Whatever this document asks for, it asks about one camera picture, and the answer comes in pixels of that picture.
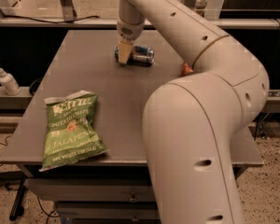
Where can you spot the grey metal post left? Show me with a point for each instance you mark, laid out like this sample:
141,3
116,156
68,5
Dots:
68,9

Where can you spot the green jalapeno chips bag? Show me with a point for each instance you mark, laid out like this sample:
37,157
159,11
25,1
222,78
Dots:
70,137

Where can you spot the white pump bottle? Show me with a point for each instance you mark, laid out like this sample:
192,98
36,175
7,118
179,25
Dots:
9,83

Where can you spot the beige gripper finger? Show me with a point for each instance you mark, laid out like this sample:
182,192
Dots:
125,49

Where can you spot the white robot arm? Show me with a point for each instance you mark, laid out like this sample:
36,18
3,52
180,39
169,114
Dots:
189,122

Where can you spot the red cola can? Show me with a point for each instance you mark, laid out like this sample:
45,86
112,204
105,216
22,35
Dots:
186,70

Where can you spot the blue silver redbull can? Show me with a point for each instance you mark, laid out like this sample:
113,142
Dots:
141,56

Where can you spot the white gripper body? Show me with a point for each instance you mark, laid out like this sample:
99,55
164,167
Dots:
130,32

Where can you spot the grey drawer cabinet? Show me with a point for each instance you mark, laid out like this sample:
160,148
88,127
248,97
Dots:
141,144

